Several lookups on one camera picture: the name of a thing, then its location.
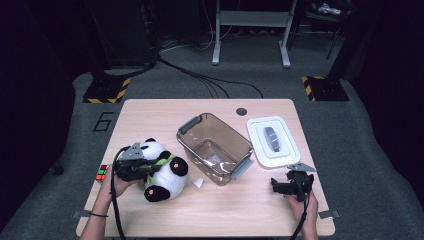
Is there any person's right hand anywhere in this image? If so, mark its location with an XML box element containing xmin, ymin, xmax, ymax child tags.
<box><xmin>285</xmin><ymin>191</ymin><xmax>320</xmax><ymax>232</ymax></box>

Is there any right hand-held gripper black cable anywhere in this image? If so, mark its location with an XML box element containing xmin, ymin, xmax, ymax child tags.
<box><xmin>289</xmin><ymin>184</ymin><xmax>312</xmax><ymax>240</ymax></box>

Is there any black yellow striped base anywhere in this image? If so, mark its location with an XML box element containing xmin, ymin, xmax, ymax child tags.
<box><xmin>301</xmin><ymin>75</ymin><xmax>351</xmax><ymax>102</ymax></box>
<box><xmin>82</xmin><ymin>77</ymin><xmax>132</xmax><ymax>105</ymax></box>

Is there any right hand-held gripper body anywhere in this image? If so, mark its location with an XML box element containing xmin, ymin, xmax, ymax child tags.
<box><xmin>285</xmin><ymin>162</ymin><xmax>318</xmax><ymax>203</ymax></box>

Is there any black cabinet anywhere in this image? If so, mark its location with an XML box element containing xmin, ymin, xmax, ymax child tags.
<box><xmin>84</xmin><ymin>0</ymin><xmax>158</xmax><ymax>70</ymax></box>

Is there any grey tape strip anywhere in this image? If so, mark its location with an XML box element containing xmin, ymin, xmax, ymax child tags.
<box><xmin>318</xmin><ymin>209</ymin><xmax>341</xmax><ymax>220</ymax></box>
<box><xmin>72</xmin><ymin>209</ymin><xmax>96</xmax><ymax>220</ymax></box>

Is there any black floor cables bundle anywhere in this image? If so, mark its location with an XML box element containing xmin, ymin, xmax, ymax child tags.
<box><xmin>157</xmin><ymin>53</ymin><xmax>265</xmax><ymax>100</ymax></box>

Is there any white box lid grey handle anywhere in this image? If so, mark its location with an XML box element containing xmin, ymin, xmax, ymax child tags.
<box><xmin>246</xmin><ymin>115</ymin><xmax>302</xmax><ymax>170</ymax></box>

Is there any colourful puzzle cube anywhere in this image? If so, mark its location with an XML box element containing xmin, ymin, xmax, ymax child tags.
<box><xmin>95</xmin><ymin>163</ymin><xmax>110</xmax><ymax>183</ymax></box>

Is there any dark chair with cloth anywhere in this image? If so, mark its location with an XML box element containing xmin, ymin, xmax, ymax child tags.
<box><xmin>298</xmin><ymin>0</ymin><xmax>355</xmax><ymax>62</ymax></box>

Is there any grey metal stand frame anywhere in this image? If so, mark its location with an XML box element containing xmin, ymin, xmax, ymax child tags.
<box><xmin>211</xmin><ymin>0</ymin><xmax>299</xmax><ymax>70</ymax></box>

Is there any person's left hand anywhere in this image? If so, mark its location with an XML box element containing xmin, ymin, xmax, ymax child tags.
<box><xmin>99</xmin><ymin>165</ymin><xmax>142</xmax><ymax>208</ymax></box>

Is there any hand-held gripper black cable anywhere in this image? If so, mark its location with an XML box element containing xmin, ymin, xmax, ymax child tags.
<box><xmin>289</xmin><ymin>184</ymin><xmax>312</xmax><ymax>240</ymax></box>
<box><xmin>109</xmin><ymin>145</ymin><xmax>128</xmax><ymax>240</ymax></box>

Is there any translucent brown storage box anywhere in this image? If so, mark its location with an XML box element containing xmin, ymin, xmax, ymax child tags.
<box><xmin>175</xmin><ymin>112</ymin><xmax>255</xmax><ymax>187</ymax></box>

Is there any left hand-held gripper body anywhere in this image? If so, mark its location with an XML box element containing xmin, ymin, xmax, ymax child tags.
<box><xmin>113</xmin><ymin>142</ymin><xmax>152</xmax><ymax>183</ymax></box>

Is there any panda plush toy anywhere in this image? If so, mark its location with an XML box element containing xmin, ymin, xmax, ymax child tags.
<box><xmin>137</xmin><ymin>137</ymin><xmax>205</xmax><ymax>204</ymax></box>

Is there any left hand-held gripper black cable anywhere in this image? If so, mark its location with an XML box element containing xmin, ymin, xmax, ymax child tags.
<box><xmin>109</xmin><ymin>145</ymin><xmax>128</xmax><ymax>240</ymax></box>

